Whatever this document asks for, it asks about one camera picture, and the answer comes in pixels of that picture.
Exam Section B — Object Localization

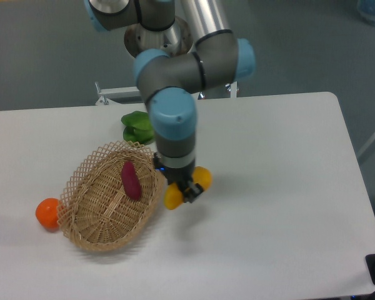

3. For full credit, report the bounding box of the green bok choy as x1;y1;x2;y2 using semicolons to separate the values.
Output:
121;111;154;144

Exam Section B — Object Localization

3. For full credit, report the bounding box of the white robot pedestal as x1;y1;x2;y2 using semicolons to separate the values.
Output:
94;17;240;106

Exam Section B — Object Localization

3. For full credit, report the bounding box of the purple sweet potato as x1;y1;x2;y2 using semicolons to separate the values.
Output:
121;161;142;201

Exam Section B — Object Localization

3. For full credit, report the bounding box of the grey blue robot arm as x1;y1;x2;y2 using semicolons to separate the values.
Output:
133;1;256;210

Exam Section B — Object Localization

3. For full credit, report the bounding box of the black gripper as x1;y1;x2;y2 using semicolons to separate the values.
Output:
152;152;204;203

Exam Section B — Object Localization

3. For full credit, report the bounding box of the woven wicker basket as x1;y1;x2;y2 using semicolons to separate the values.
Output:
57;141;165;251

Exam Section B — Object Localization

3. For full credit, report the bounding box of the orange tangerine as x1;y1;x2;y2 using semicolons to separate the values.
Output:
35;197;59;232

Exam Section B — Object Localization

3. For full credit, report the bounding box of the yellow mango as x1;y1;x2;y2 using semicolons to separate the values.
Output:
163;166;213;210

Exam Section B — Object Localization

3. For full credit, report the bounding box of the blue plastic bag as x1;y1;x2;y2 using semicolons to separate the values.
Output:
357;0;375;26

